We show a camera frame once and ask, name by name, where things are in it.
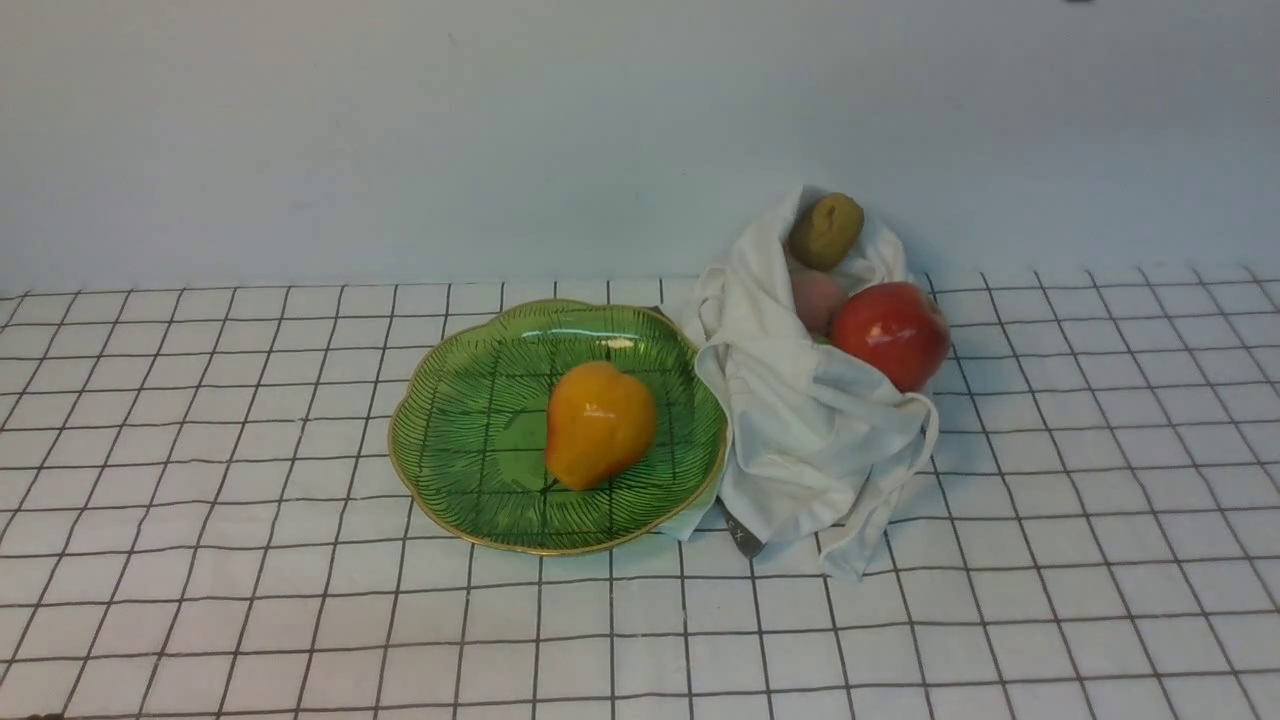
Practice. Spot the green glass leaf plate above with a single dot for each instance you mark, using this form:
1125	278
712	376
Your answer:
468	438

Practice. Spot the pink peach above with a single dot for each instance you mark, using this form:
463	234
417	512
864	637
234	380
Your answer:
817	298

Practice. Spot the white grid tablecloth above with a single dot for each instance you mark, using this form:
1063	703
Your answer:
200	521

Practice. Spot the orange yellow mango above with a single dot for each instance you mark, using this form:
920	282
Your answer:
600	422

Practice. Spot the red apple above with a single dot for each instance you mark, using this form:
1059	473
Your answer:
896	328

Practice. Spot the brown green kiwi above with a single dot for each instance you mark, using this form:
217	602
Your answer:
824	234

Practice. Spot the white cloth bag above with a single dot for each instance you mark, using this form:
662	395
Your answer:
819	440

